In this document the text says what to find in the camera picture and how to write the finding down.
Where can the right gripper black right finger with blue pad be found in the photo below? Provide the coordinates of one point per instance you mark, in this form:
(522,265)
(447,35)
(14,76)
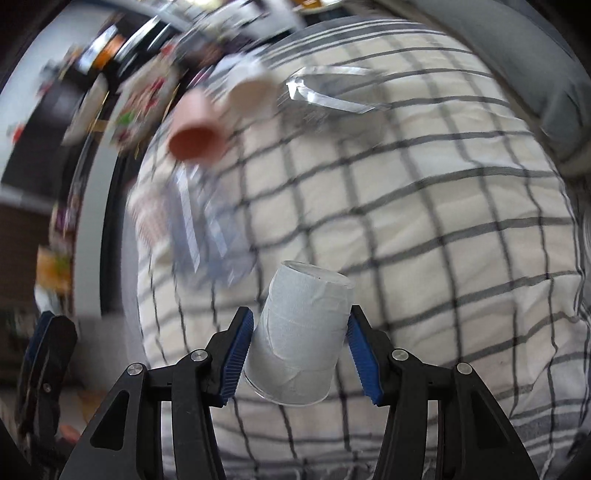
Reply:
(475,438)

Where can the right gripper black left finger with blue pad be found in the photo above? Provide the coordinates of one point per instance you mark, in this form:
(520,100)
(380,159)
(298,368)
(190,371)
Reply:
(123,438)

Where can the grey sectional sofa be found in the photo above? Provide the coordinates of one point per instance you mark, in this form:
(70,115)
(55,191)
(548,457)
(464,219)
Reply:
(534,62)

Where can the pink plastic cup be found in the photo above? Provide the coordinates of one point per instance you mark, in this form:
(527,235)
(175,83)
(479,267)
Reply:
(196,133)

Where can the white tv cabinet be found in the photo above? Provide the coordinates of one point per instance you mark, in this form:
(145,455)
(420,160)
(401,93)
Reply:
(88,245)

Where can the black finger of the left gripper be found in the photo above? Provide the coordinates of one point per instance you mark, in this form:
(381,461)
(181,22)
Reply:
(37,411)

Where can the two-tier shell snack tray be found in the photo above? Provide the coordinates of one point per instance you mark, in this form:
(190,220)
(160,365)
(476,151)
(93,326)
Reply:
(146,94)

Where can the clear plastic cup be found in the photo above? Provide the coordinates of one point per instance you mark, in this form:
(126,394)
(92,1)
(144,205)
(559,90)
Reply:
(209,243)

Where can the checked white tablecloth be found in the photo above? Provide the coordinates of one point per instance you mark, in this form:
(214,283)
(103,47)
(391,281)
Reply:
(456,230)

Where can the patterned paper cup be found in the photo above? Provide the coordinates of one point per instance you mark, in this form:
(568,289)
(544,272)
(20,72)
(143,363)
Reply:
(149,211)

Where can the white plastic cup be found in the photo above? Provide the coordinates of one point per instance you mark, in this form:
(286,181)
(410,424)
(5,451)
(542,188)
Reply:
(251,90)

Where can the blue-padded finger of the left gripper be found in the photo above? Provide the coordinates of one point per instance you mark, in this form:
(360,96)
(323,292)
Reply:
(36,354)

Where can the white tape-wrapped paper cup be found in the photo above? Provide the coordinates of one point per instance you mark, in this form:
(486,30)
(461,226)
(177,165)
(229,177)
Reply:
(299,335)

